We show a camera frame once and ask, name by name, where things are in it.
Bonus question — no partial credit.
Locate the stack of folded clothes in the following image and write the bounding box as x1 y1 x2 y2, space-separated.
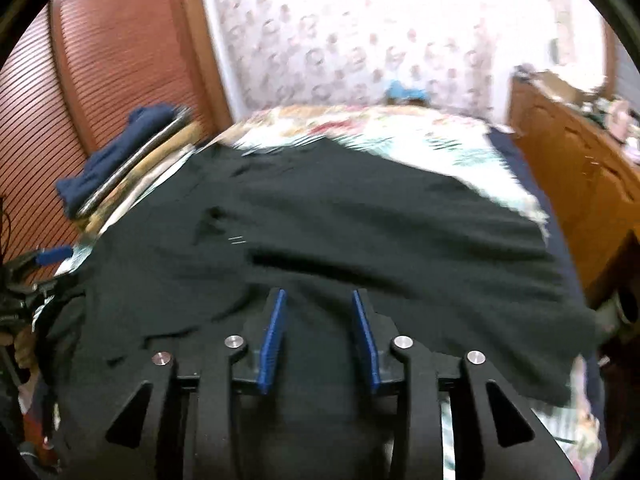
55 104 191 221

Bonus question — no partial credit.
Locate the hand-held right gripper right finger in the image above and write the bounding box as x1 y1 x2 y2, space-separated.
350 289 568 480

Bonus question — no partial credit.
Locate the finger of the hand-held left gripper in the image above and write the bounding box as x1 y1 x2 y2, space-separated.
10 245 76 281

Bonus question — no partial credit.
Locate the green leaf print blanket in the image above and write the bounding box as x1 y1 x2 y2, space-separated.
320 110 608 466

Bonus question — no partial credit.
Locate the black sequin trim cloth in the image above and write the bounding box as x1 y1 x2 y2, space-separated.
75 110 193 218

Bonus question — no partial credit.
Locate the blue box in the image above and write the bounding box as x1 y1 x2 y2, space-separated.
385 80 431 106

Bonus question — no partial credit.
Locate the wooden sideboard cabinet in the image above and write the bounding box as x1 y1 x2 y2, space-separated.
507 72 640 306

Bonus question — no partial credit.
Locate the yellow folded cloth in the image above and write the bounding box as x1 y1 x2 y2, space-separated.
82 125 206 236

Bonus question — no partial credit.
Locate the louvred wooden wardrobe door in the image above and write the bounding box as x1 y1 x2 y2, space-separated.
0 0 235 281

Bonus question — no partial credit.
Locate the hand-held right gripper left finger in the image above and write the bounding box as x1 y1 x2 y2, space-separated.
75 287 289 480

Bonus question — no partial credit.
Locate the cardboard box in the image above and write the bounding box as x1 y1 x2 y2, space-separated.
534 69 601 105

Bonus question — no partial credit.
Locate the circle patterned curtain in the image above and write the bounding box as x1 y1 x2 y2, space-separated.
200 0 616 126

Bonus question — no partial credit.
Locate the black shirt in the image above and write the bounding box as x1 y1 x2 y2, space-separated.
35 137 601 480

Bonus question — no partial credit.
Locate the floral blanket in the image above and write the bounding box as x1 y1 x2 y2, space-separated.
215 105 401 152

